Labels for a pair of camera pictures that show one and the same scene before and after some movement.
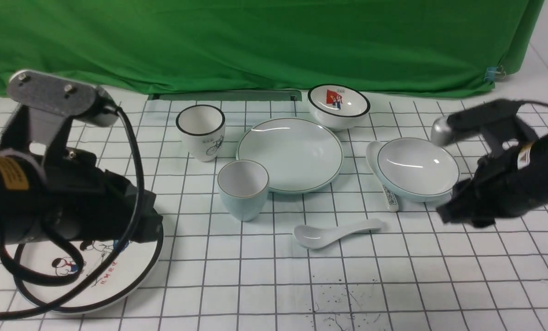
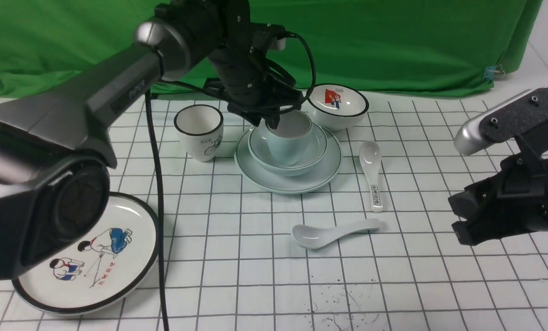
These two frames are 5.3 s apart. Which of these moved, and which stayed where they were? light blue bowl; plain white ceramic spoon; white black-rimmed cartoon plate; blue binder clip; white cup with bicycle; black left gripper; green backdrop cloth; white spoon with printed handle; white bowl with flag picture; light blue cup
Moved: light blue bowl; black left gripper; light blue cup; white spoon with printed handle
Stayed: plain white ceramic spoon; green backdrop cloth; white cup with bicycle; white bowl with flag picture; white black-rimmed cartoon plate; blue binder clip
